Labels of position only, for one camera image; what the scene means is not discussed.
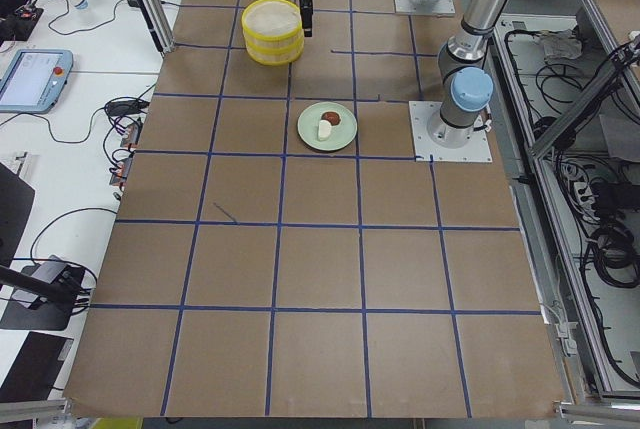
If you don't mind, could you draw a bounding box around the blue teach pendant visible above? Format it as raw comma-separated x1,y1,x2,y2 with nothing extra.
1,49,74,114

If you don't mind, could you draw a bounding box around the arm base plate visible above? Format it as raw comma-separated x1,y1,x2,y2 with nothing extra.
409,101,493,163
394,0,455,17

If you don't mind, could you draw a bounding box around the crumpled grey cloth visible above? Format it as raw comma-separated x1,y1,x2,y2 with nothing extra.
536,30,583,60

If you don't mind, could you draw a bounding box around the light green plate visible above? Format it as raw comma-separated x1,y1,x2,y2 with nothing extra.
297,102,358,152

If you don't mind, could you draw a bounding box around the brown bun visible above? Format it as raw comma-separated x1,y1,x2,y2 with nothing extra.
321,111,341,126

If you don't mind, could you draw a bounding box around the white steamed bun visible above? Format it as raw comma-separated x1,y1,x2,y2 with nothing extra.
317,119,332,141

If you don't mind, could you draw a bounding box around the black camera stand base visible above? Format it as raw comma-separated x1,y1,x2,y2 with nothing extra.
1,256,85,331

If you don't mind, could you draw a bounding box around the yellow steamer layer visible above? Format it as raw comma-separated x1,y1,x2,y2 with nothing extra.
241,0,303,49
245,39,304,66

